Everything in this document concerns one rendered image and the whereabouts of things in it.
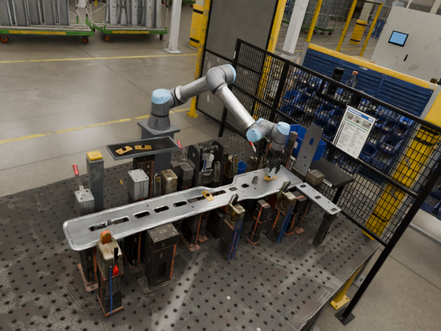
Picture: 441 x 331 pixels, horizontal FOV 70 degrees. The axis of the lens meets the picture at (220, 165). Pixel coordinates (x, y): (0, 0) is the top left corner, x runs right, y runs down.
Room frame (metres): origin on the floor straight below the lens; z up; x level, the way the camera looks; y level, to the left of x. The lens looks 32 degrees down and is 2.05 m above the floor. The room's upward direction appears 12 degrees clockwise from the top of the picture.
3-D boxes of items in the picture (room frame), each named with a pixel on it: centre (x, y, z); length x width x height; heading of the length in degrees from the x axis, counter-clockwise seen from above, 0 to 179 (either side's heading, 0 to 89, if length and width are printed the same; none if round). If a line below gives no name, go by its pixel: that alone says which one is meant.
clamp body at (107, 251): (0.84, 0.36, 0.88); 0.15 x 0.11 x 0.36; 41
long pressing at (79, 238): (1.35, 0.04, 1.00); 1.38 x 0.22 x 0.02; 131
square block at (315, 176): (1.75, -0.61, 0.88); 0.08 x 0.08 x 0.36; 41
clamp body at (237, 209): (1.27, -0.13, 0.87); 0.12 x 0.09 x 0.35; 41
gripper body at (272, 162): (1.65, -0.30, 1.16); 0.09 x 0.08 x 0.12; 131
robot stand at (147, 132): (1.87, 0.45, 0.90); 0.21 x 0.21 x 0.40; 49
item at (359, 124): (1.96, -0.80, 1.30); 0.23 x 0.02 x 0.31; 41
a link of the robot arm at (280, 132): (1.66, -0.30, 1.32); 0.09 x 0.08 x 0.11; 64
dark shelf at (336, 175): (2.10, -0.52, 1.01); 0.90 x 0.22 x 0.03; 41
